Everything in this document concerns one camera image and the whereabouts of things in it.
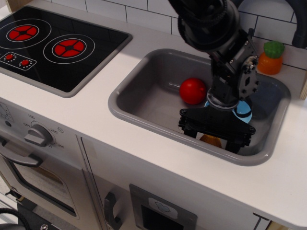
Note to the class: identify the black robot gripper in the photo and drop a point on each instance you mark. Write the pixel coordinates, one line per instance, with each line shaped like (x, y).
(224, 125)

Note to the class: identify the yellow toy corn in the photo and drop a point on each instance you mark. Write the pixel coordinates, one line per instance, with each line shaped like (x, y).
(211, 140)

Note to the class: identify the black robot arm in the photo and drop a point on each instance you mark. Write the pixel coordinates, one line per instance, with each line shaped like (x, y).
(213, 26)

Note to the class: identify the light blue plastic bowl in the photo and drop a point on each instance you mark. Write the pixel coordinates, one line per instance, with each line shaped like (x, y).
(242, 112)

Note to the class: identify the grey toy sink basin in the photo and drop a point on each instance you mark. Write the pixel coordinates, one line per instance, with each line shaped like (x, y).
(149, 97)

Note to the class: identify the red toy tomato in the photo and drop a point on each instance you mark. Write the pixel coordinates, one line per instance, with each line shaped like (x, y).
(192, 91)

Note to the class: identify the grey dishwasher control panel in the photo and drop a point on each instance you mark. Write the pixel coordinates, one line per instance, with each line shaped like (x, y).
(154, 213)

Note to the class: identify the orange toy carrot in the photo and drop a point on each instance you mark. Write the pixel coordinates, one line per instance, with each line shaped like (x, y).
(271, 59)

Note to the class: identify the dark grey toy faucet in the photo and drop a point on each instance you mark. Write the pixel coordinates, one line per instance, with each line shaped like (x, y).
(282, 20)

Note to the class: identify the white toy oven door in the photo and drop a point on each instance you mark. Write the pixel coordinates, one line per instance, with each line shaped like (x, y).
(55, 185)

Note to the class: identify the grey oven dial knob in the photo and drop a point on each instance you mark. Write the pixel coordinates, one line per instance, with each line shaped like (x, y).
(38, 135)

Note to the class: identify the black toy stovetop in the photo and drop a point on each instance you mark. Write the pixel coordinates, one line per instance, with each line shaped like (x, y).
(56, 53)

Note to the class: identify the grey cabinet door handle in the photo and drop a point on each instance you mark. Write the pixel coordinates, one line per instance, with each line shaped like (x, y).
(109, 202)

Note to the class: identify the grey oven door handle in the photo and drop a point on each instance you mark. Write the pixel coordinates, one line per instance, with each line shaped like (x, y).
(29, 161)

